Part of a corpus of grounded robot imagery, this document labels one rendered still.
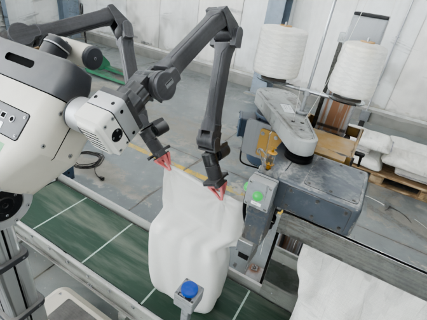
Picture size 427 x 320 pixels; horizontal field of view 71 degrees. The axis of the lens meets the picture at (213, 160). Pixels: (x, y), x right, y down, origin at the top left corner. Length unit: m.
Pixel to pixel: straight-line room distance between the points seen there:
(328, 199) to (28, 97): 0.81
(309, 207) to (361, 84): 0.41
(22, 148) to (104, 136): 0.21
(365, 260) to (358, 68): 0.61
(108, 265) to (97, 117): 1.22
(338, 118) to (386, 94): 4.76
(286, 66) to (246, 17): 5.41
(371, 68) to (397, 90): 5.00
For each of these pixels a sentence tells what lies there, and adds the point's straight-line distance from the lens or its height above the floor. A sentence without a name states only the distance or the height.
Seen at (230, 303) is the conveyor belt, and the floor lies 0.38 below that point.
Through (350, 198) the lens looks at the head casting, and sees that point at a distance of 0.88.
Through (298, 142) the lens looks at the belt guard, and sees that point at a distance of 0.93.
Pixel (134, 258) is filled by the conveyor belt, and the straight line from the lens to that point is 1.85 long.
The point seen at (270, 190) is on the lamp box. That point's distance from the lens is 0.84.
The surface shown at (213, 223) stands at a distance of 1.29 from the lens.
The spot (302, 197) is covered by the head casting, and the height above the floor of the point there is 1.31.
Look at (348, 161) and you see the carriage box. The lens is 1.12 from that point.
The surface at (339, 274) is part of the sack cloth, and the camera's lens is 1.21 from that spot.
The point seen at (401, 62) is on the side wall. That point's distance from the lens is 5.94.
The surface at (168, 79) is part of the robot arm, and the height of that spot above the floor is 1.54.
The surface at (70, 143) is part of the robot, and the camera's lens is 0.89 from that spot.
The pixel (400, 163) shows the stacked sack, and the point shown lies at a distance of 3.92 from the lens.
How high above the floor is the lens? 1.78
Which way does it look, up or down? 30 degrees down
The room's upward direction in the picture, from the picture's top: 9 degrees clockwise
